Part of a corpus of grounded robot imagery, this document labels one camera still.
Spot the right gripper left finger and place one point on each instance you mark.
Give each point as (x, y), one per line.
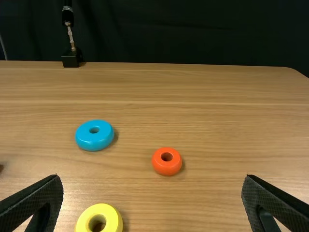
(36, 205)

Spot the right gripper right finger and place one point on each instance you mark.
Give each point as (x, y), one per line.
(277, 200)

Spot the black clamp stand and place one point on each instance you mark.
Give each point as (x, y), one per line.
(70, 60)

